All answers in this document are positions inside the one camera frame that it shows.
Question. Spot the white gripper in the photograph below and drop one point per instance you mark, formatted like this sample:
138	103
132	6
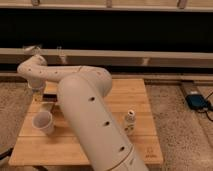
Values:
37	91

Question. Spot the black whiteboard eraser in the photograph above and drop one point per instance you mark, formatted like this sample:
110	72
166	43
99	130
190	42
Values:
50	97

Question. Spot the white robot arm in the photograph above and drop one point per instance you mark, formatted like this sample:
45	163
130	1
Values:
80	94

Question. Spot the white ceramic cup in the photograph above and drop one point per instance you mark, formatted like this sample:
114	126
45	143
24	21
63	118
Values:
43	122

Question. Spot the wooden table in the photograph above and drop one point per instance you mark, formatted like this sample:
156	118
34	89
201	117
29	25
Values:
62	148

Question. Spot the small clear plastic bottle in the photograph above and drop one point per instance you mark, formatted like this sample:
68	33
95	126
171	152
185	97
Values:
129	122

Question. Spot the black power adapter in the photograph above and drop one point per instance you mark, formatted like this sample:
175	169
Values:
196	101

